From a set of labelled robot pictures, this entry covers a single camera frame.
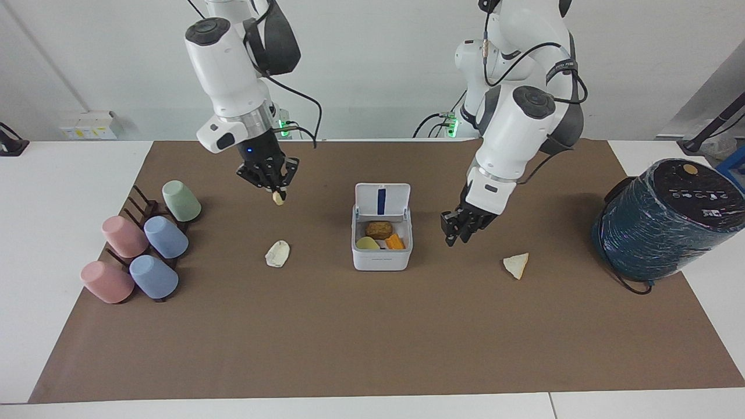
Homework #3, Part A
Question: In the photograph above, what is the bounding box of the white crumpled trash piece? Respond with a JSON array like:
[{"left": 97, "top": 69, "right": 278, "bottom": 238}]
[{"left": 265, "top": 240, "right": 291, "bottom": 268}]

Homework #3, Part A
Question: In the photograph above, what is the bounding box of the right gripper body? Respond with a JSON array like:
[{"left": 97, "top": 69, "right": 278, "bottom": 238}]
[{"left": 236, "top": 129, "right": 287, "bottom": 173}]

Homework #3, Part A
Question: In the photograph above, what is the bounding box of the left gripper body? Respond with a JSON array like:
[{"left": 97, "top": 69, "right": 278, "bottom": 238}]
[{"left": 459, "top": 184, "right": 499, "bottom": 228}]

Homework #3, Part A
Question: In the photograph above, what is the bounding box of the pink cup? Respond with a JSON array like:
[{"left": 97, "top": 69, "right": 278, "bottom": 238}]
[
  {"left": 101, "top": 215, "right": 150, "bottom": 259},
  {"left": 80, "top": 261, "right": 136, "bottom": 304}
]

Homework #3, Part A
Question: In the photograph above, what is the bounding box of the dark teal wrapped cylinder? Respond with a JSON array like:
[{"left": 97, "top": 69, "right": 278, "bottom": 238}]
[{"left": 591, "top": 158, "right": 745, "bottom": 283}]

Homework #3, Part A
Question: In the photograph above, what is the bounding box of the green cup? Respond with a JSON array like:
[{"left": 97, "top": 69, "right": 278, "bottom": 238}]
[{"left": 162, "top": 180, "right": 203, "bottom": 223}]

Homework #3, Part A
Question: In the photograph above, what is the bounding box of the black cable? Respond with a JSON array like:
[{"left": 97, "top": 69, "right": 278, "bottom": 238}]
[
  {"left": 608, "top": 269, "right": 654, "bottom": 296},
  {"left": 481, "top": 0, "right": 589, "bottom": 186},
  {"left": 244, "top": 0, "right": 323, "bottom": 149},
  {"left": 413, "top": 90, "right": 468, "bottom": 139}
]

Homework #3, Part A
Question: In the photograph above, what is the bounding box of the blue cup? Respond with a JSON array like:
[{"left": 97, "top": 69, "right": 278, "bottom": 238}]
[
  {"left": 143, "top": 216, "right": 190, "bottom": 260},
  {"left": 129, "top": 255, "right": 180, "bottom": 300}
]

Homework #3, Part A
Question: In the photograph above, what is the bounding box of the white lidded bin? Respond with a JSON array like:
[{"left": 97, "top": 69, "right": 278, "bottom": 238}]
[{"left": 351, "top": 183, "right": 414, "bottom": 272}]

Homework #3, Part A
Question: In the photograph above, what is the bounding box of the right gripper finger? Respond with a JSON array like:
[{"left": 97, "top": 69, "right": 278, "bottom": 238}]
[
  {"left": 278, "top": 157, "right": 300, "bottom": 203},
  {"left": 236, "top": 161, "right": 278, "bottom": 193}
]

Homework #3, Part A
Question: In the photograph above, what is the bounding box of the white wall socket box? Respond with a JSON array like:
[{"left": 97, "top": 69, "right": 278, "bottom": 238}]
[{"left": 58, "top": 110, "right": 124, "bottom": 141}]

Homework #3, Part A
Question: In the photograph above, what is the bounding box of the pale wedge trash piece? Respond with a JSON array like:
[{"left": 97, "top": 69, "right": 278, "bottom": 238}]
[{"left": 503, "top": 252, "right": 530, "bottom": 281}]

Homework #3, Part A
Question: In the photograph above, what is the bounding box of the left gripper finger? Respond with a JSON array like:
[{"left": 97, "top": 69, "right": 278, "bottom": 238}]
[
  {"left": 440, "top": 210, "right": 462, "bottom": 247},
  {"left": 460, "top": 215, "right": 485, "bottom": 243}
]

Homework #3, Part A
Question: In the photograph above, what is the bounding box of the black stand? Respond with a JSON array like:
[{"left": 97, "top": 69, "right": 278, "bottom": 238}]
[
  {"left": 0, "top": 122, "right": 30, "bottom": 157},
  {"left": 677, "top": 95, "right": 745, "bottom": 155}
]

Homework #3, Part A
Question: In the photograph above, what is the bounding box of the dark brown cup rack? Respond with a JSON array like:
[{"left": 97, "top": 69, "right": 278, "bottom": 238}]
[{"left": 106, "top": 185, "right": 191, "bottom": 304}]

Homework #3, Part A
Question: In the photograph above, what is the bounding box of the blue box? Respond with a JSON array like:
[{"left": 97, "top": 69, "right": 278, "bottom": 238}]
[{"left": 715, "top": 145, "right": 745, "bottom": 194}]

